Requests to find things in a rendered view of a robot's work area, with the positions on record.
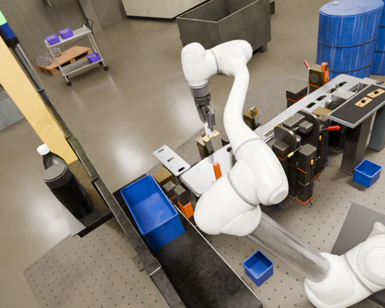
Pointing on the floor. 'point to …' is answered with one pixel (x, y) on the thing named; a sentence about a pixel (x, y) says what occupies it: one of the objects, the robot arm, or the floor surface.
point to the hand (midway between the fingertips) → (209, 129)
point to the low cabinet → (159, 8)
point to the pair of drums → (359, 37)
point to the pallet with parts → (47, 61)
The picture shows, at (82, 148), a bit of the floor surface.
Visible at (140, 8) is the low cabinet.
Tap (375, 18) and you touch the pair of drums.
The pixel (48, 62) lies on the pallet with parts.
